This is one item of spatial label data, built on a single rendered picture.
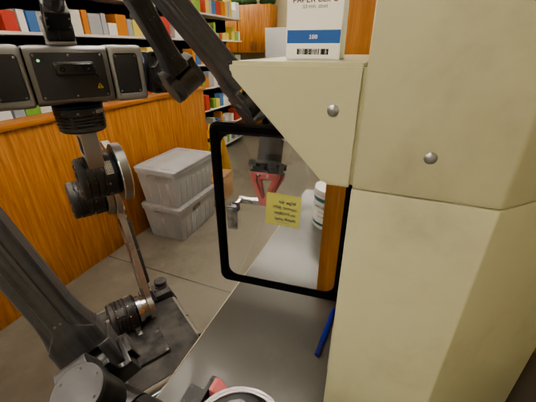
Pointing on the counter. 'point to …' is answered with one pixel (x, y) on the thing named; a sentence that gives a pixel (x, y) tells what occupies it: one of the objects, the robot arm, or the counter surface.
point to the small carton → (316, 29)
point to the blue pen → (325, 333)
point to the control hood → (311, 107)
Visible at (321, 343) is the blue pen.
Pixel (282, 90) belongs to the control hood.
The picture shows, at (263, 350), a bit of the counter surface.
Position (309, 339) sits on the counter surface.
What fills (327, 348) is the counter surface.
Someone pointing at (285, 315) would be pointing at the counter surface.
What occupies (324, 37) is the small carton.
